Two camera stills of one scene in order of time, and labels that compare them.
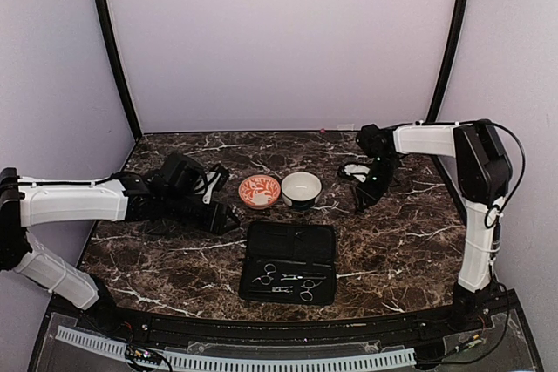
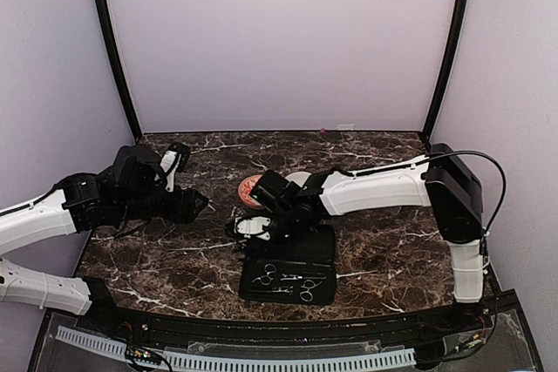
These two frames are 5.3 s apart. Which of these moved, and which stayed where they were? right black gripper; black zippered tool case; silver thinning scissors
Moved: right black gripper
Stayed: black zippered tool case; silver thinning scissors
